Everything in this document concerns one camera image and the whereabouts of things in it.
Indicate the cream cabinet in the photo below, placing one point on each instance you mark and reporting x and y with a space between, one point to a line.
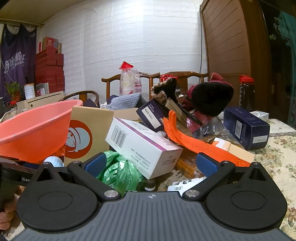
39 99

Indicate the maroon and black knit hat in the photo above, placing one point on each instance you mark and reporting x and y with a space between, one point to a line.
212 97

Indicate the green plastic bag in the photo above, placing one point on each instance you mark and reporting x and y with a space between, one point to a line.
120 171

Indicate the dark navy open box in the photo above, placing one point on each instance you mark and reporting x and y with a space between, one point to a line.
115 98

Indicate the pink plastic basin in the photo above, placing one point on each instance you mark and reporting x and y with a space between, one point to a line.
34 129

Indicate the beige flat box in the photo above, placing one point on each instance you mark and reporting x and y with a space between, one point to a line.
240 151

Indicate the white ribbed container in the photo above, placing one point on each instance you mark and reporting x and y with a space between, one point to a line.
53 161

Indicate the white box purple stripe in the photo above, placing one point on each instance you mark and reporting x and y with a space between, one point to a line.
143 148

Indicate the small navy box white label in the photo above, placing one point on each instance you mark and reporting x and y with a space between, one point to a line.
150 113

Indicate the clear bottle red cap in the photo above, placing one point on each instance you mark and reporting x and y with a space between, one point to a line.
129 80

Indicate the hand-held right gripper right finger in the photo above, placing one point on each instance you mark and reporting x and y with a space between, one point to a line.
205 162

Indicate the small dark bottle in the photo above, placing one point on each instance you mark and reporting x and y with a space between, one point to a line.
149 185

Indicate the stack of red boxes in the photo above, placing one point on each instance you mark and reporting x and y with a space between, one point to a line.
49 69

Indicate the clear plastic bag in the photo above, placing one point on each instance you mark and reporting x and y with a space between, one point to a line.
215 127

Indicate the brown wooden wardrobe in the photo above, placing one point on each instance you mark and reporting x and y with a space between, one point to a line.
226 46

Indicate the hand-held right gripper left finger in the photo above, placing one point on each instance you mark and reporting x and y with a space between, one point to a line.
96 162

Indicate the blue grey knit cloth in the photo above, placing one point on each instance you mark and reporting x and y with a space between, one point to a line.
126 100

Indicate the floral cloth desktop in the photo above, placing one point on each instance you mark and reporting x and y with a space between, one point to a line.
277 162

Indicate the cardboard box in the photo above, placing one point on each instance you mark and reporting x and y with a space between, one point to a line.
126 113

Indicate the purple hanging jersey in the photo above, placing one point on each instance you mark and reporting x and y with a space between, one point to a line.
18 58

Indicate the tan flat packet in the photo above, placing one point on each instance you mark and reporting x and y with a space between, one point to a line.
174 109

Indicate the teal hanging cloth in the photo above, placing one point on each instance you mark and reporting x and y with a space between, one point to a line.
289 34

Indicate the potted plant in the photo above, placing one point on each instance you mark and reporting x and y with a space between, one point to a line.
14 90

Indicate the dark bottle red cap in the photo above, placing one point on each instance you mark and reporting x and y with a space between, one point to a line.
246 95
170 76

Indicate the large navy blue box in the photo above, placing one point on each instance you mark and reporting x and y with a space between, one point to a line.
245 125

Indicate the white red carton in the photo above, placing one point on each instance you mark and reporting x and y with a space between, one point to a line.
42 89

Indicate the leopard trim black glove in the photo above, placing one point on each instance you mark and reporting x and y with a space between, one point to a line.
165 89

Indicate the black pen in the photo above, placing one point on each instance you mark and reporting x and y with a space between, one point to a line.
190 115

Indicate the white stacked tubs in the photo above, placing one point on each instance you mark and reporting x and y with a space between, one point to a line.
29 90

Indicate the round back wooden chair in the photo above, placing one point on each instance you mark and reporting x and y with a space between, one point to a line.
81 93

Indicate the white printed receipt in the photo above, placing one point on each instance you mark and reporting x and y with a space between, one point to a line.
185 184

